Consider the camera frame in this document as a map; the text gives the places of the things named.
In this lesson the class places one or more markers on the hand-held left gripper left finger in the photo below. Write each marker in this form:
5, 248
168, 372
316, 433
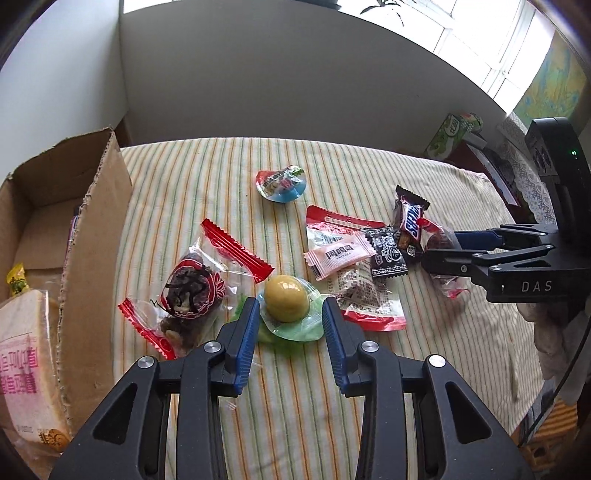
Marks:
244, 341

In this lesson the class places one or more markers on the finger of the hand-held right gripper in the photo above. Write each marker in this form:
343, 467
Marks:
448, 263
475, 239

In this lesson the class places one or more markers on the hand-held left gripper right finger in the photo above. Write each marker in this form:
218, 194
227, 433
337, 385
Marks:
334, 341

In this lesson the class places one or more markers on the red and white snack pouch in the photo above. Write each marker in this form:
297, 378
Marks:
364, 295

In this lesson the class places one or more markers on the brown chocolate bar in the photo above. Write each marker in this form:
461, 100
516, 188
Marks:
411, 221

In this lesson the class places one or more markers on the yellow egg candy green pack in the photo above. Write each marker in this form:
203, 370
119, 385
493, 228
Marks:
284, 297

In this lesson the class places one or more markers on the small black snack packet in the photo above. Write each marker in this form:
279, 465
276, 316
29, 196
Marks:
385, 254

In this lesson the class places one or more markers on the clear red walnut date packet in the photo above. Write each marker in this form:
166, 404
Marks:
189, 290

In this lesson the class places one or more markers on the small pink snack packet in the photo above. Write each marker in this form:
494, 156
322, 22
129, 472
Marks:
339, 254

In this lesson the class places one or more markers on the brown cardboard box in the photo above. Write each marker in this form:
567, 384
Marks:
92, 240

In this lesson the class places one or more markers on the person's right hand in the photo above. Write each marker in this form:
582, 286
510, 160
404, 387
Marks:
551, 341

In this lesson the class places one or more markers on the white lace cloth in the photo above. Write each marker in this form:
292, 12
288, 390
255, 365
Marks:
521, 175

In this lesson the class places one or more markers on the dark red box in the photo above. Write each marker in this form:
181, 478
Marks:
475, 161

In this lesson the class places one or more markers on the striped tablecloth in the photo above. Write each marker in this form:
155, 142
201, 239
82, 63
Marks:
277, 424

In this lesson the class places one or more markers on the green carton box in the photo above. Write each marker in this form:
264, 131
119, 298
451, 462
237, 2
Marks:
448, 136

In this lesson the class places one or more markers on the window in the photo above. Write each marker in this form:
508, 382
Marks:
489, 46

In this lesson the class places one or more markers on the sliced bread packet pink print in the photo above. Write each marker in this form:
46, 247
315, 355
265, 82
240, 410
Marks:
27, 350

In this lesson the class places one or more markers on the small yellow snack packet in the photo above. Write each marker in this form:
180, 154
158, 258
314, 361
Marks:
17, 281

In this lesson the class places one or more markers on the potted green plant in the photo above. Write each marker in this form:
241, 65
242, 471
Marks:
385, 5

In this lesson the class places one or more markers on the white cabinet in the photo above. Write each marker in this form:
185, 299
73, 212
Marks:
60, 78

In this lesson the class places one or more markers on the wall map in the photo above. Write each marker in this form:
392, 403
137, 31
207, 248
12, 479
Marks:
554, 83

